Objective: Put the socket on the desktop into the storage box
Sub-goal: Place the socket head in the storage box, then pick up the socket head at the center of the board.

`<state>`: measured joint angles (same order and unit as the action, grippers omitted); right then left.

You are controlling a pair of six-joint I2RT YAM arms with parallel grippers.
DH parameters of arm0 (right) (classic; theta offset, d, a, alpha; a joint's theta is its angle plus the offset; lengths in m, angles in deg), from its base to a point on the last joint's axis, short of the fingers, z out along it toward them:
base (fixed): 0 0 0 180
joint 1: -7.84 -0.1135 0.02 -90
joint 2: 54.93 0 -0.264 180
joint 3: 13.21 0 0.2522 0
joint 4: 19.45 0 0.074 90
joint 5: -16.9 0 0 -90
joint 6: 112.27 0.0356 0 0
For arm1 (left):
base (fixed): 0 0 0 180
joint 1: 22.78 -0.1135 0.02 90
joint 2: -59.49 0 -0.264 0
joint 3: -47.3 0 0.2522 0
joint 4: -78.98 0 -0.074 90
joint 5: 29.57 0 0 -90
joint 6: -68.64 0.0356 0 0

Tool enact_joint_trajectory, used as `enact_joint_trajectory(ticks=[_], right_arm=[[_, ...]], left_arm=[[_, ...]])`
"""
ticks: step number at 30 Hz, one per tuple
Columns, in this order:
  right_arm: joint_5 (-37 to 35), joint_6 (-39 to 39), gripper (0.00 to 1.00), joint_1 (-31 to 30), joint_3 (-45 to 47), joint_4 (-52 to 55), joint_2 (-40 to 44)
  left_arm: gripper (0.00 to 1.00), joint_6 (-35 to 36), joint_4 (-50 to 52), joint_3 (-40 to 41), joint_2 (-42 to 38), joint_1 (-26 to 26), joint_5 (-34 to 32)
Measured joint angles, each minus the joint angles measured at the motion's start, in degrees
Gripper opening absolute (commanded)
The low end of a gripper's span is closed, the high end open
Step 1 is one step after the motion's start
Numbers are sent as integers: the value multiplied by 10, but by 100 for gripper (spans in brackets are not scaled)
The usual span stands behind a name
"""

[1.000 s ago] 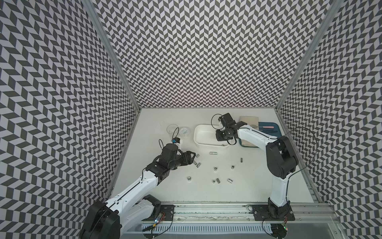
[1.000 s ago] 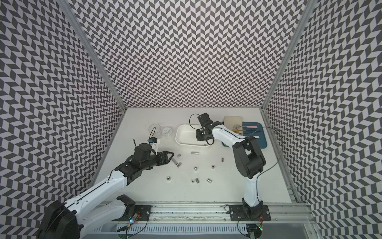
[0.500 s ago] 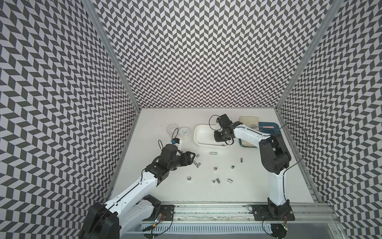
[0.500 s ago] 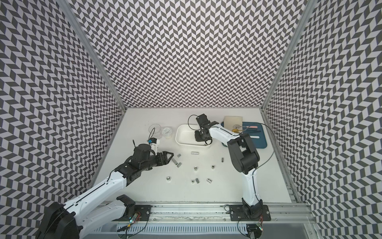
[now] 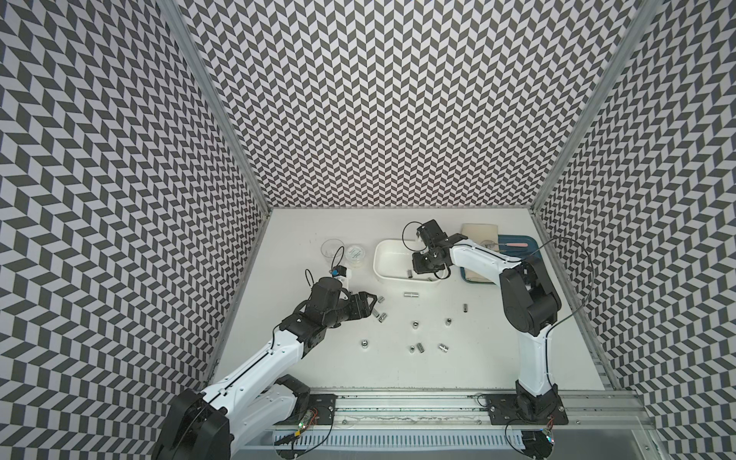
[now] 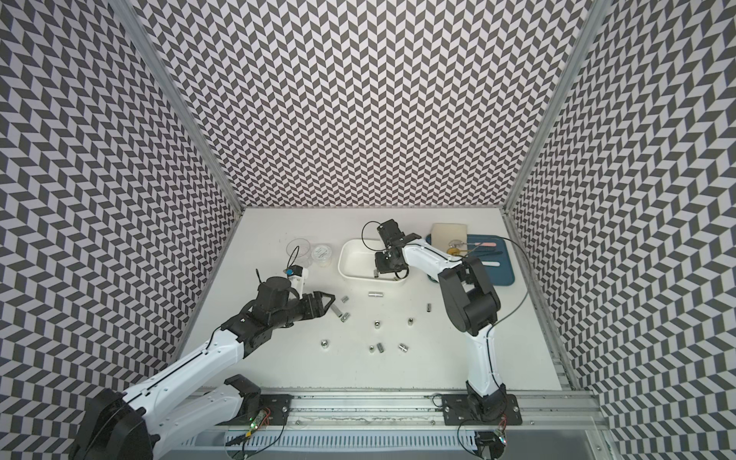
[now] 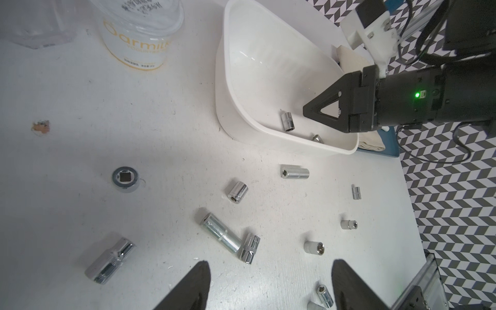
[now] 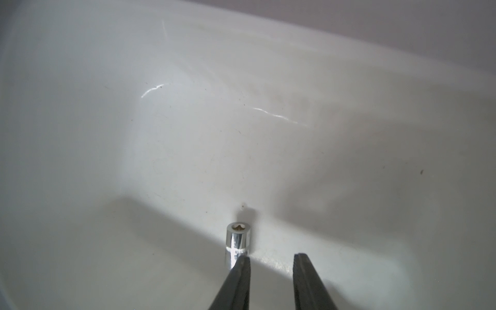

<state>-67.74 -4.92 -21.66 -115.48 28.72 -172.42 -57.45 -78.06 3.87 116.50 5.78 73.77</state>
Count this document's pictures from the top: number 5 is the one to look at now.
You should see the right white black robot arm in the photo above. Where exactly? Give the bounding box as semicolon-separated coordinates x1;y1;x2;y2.
412;220;562;425

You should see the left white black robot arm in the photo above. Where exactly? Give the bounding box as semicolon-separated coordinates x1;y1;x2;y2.
151;277;379;459

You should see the clear plastic cup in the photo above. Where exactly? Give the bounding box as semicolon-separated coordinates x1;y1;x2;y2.
320;239;345;270

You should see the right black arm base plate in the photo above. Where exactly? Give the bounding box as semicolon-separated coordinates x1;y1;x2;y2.
483;392;569;427

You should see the blue tray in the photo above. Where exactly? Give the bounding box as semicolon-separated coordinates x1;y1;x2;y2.
466;232;542;259

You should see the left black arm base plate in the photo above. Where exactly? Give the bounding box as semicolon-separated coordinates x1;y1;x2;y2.
261;375;337;426

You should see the beige cloth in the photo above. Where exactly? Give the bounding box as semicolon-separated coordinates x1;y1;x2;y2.
452;223;518;285

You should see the white plastic storage box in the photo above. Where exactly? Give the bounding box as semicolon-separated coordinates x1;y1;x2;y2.
372;240;441;286

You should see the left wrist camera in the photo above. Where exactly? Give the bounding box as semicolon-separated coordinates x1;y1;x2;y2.
330;264;352;289

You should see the aluminium front rail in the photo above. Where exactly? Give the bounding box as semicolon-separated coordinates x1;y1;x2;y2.
312;388;655;430

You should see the clear plastic lid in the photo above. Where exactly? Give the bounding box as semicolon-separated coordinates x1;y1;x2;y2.
345;245;367;268

